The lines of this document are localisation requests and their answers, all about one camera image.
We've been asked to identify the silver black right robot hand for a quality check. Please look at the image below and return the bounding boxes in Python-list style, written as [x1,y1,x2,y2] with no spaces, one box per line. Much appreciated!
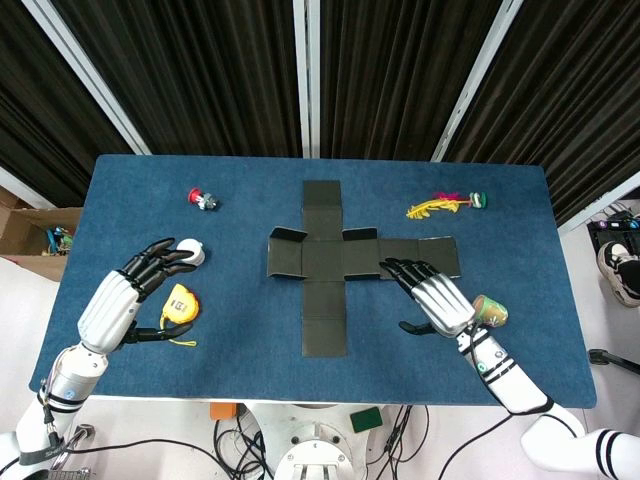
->
[378,257,476,340]

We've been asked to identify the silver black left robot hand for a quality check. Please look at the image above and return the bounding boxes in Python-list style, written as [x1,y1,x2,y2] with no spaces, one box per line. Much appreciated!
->
[76,237,197,352]

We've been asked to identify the black foldable cardboard box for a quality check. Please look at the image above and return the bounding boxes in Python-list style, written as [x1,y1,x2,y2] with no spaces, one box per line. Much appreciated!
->
[266,180,461,359]

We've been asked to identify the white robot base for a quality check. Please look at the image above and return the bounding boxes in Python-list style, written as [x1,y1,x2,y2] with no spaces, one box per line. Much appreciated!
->
[248,402,387,480]

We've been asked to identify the brown cardboard box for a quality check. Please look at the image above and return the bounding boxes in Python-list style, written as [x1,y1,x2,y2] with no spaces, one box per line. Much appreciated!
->
[0,185,83,282]

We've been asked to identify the green printed paper cup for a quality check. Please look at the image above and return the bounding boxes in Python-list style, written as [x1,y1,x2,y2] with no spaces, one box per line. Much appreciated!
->
[468,294,509,330]

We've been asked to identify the yellow tape measure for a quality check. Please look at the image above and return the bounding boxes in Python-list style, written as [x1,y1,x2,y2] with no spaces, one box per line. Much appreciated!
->
[158,283,201,348]

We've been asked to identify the colourful small tools pile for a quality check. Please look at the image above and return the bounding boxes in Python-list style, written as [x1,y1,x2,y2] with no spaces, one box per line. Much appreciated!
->
[45,225,76,257]

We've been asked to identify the yellow pink feather shuttlecock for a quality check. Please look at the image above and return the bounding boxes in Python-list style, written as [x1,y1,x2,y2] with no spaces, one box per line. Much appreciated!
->
[405,191,489,221]

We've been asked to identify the white plastic jar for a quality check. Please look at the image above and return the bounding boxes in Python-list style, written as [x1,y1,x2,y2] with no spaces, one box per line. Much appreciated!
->
[177,238,207,268]

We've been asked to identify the green block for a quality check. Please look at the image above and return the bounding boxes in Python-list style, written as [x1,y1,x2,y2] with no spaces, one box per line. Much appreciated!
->
[349,407,384,434]

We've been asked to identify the red and grey toy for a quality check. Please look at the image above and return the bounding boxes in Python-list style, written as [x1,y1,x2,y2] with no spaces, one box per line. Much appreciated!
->
[187,187,220,212]

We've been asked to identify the blue felt table mat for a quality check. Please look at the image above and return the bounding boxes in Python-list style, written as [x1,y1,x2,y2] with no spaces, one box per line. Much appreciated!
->
[28,153,598,409]

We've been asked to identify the black stand leg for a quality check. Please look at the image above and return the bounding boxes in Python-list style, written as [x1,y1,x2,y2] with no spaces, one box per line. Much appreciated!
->
[588,348,640,376]

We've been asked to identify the black white sneaker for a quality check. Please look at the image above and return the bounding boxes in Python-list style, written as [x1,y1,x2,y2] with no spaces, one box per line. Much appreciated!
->
[597,241,640,308]

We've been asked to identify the black pleated curtain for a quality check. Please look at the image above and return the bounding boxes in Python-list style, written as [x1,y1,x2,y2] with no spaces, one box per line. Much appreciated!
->
[0,0,135,209]
[49,0,304,159]
[442,0,640,227]
[319,0,511,162]

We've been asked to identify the chrome metal handle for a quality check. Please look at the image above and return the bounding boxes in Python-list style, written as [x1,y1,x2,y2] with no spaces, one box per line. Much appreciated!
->
[49,423,96,480]

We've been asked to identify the black cable tangle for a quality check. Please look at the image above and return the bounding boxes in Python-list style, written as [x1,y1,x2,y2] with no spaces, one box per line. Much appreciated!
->
[367,403,431,480]
[213,404,275,480]

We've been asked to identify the white metal partition post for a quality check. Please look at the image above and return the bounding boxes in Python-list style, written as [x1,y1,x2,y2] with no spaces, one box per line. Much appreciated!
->
[557,170,640,235]
[292,0,322,160]
[0,165,57,210]
[431,0,525,163]
[20,0,152,156]

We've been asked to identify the black device with cables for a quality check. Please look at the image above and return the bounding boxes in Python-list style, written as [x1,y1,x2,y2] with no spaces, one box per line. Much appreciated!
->
[585,207,640,251]

